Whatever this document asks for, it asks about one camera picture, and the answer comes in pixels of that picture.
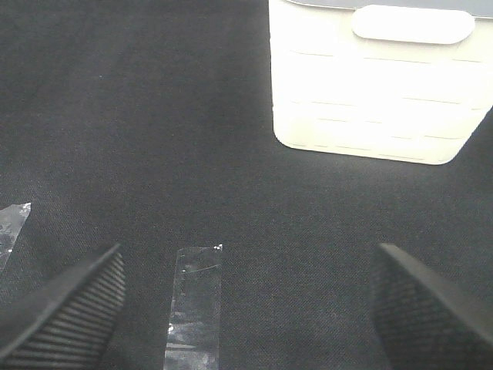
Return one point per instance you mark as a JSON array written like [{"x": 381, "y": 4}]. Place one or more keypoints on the centre clear tape strip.
[{"x": 193, "y": 338}]

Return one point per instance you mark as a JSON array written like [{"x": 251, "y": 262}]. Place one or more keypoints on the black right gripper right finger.
[{"x": 423, "y": 320}]

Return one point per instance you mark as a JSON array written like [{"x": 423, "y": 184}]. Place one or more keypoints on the left clear tape strip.
[{"x": 13, "y": 219}]

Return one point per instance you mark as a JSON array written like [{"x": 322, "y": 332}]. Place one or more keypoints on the cream white storage basket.
[{"x": 395, "y": 80}]

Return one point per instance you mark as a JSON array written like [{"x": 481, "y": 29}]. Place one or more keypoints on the clear tape strip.
[
  {"x": 13, "y": 219},
  {"x": 193, "y": 338}
]

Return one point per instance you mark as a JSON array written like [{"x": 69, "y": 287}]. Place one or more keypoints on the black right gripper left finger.
[{"x": 69, "y": 322}]

